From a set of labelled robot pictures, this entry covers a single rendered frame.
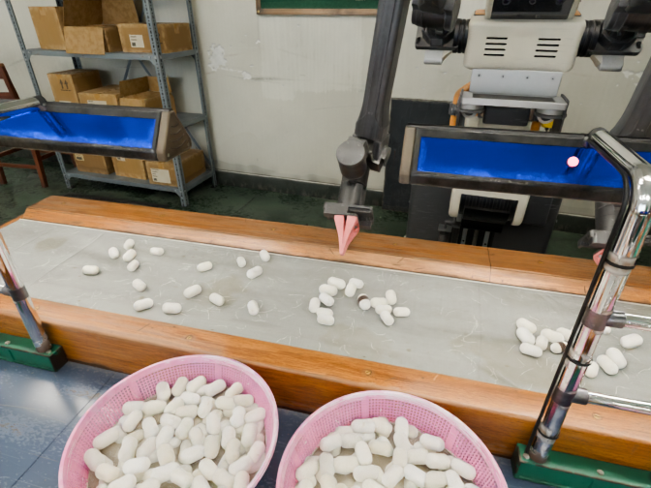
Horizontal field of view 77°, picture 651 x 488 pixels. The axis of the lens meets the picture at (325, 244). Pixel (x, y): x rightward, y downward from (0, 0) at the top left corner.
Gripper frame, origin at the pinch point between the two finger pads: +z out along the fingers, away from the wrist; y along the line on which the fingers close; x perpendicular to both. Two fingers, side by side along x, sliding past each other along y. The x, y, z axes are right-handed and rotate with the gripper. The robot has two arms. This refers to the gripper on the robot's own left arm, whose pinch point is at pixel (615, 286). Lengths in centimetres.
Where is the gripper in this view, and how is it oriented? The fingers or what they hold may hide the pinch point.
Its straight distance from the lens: 90.1
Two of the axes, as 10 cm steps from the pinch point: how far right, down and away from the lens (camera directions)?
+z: -1.8, 9.3, -3.1
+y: 9.7, 1.1, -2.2
